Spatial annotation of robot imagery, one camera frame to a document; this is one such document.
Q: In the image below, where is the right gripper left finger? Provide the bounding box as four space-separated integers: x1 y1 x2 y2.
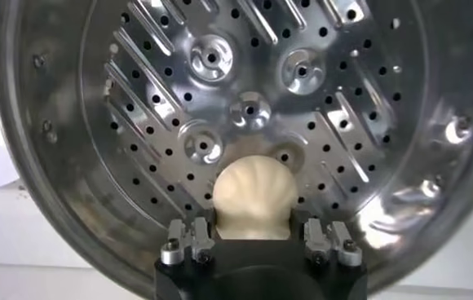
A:
161 217 216 267

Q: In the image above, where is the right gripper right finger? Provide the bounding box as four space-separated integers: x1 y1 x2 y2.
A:
303 218 364 268

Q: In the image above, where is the white steamed baozi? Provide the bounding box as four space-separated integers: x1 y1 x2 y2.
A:
212 155 299 240

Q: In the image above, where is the stainless steel steamer basket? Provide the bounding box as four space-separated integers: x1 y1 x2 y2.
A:
0 0 473 297

